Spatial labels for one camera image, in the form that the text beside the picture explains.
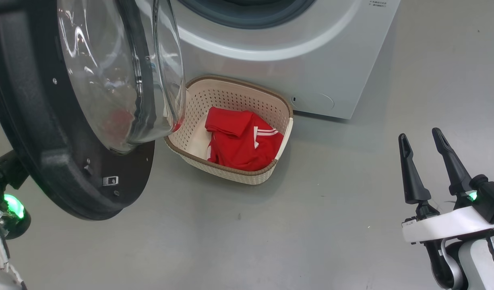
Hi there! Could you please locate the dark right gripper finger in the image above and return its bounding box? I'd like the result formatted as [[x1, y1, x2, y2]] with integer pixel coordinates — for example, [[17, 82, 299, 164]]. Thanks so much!
[[398, 133, 432, 205], [432, 128, 473, 197]]

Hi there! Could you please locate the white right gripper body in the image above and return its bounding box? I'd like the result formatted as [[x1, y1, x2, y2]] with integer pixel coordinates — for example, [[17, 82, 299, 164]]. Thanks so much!
[[402, 203, 494, 244]]

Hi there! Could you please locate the red cloth garment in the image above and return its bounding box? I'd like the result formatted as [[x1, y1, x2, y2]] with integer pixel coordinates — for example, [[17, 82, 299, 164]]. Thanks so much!
[[205, 106, 256, 138], [207, 117, 285, 172]]

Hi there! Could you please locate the round glass washing machine door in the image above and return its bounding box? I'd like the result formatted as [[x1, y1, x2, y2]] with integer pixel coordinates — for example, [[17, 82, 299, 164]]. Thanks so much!
[[0, 0, 187, 221]]

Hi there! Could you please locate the white washing machine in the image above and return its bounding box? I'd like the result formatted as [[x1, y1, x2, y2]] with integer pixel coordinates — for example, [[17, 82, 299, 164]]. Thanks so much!
[[166, 0, 403, 120]]

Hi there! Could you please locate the cream perforated laundry basket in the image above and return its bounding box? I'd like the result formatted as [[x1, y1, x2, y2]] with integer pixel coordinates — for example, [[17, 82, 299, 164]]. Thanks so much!
[[164, 75, 294, 186]]

